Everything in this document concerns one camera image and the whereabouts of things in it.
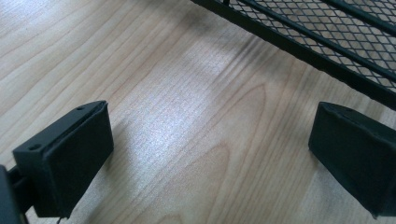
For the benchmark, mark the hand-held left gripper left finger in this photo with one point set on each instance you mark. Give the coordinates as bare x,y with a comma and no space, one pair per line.
67,155

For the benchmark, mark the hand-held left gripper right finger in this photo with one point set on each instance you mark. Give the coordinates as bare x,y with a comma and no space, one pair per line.
355,152

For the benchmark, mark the black metal mesh rack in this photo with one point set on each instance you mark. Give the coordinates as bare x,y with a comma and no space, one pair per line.
314,37

